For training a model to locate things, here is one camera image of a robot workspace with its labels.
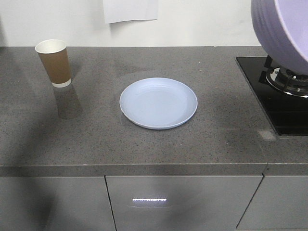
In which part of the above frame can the steel gas burner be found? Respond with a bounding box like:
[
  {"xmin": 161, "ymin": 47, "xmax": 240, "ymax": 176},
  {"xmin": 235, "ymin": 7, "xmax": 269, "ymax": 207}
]
[{"xmin": 265, "ymin": 67, "xmax": 308, "ymax": 98}]

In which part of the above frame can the brown paper cup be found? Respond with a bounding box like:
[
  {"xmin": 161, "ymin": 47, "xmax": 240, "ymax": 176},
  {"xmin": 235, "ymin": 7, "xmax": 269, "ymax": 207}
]
[{"xmin": 35, "ymin": 39, "xmax": 71, "ymax": 88}]

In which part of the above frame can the black glass gas hob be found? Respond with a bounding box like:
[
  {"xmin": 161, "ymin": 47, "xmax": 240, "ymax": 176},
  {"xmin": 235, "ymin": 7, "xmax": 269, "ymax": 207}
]
[{"xmin": 236, "ymin": 56, "xmax": 308, "ymax": 136}]

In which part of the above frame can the white paper sheet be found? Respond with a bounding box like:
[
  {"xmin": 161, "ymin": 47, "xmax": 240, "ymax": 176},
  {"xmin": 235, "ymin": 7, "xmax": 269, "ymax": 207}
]
[{"xmin": 103, "ymin": 0, "xmax": 158, "ymax": 24}]

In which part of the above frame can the grey cabinet drawer front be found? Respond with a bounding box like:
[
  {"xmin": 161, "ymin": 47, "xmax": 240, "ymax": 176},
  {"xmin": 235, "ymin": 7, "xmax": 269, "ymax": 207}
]
[{"xmin": 106, "ymin": 176, "xmax": 262, "ymax": 231}]

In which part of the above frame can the grey cabinet door right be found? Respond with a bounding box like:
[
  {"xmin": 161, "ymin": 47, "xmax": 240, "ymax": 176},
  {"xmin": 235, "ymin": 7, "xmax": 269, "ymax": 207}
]
[{"xmin": 238, "ymin": 176, "xmax": 308, "ymax": 230}]

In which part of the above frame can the purple plastic bowl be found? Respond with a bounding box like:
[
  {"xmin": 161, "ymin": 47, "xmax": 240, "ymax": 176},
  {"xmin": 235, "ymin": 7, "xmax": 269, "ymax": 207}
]
[{"xmin": 251, "ymin": 0, "xmax": 308, "ymax": 75}]

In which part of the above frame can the grey cabinet door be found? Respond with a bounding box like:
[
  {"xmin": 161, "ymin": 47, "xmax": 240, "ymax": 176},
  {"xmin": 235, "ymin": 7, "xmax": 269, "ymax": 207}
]
[
  {"xmin": 0, "ymin": 177, "xmax": 115, "ymax": 231},
  {"xmin": 238, "ymin": 176, "xmax": 308, "ymax": 230}
]

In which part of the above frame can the light blue plastic plate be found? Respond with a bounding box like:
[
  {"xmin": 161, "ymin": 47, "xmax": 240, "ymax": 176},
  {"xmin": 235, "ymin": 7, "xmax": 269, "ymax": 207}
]
[{"xmin": 119, "ymin": 77, "xmax": 198, "ymax": 130}]

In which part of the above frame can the grey cabinet door left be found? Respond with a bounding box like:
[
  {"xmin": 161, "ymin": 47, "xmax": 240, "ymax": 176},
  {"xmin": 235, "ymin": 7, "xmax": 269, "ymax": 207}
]
[{"xmin": 0, "ymin": 177, "xmax": 115, "ymax": 231}]

